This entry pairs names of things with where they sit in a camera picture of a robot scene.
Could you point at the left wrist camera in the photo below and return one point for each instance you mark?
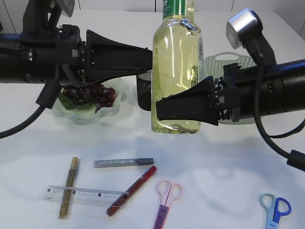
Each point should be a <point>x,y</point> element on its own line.
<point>43,15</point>

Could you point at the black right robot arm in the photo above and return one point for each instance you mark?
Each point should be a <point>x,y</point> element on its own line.
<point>282,89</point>

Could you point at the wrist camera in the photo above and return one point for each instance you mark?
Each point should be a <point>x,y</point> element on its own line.
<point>245,30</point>
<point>43,15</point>

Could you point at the clear plastic ruler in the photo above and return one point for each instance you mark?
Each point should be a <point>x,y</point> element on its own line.
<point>84,196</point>

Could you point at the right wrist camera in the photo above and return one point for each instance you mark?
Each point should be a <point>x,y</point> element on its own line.
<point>245,30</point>

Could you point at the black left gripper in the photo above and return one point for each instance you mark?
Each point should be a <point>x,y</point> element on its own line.
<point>105,59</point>

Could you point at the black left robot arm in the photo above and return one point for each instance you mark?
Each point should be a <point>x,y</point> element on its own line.
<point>32,56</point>

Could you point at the pink handled scissors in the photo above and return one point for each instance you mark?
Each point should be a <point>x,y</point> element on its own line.
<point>169,192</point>

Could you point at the green woven plastic basket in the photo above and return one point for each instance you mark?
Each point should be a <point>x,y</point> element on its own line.
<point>214,65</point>

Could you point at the blue handled scissors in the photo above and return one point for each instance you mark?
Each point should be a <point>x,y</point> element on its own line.
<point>273,214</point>

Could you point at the red artificial grape bunch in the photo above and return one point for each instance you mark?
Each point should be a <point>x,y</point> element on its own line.
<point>98,94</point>

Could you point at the red marker pen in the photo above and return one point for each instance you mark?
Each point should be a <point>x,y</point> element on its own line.
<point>122,199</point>

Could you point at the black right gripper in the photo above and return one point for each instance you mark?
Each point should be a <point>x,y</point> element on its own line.
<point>208,101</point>

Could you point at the yellow liquid plastic bottle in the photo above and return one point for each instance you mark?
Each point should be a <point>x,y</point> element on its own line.
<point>177,61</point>

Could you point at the black mesh pen holder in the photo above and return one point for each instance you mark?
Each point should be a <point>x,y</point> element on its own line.
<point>143,88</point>

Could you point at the green wavy plastic plate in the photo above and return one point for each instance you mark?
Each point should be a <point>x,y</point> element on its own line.
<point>86,114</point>

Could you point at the silver glitter pen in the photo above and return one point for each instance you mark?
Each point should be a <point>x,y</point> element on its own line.
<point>123,162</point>

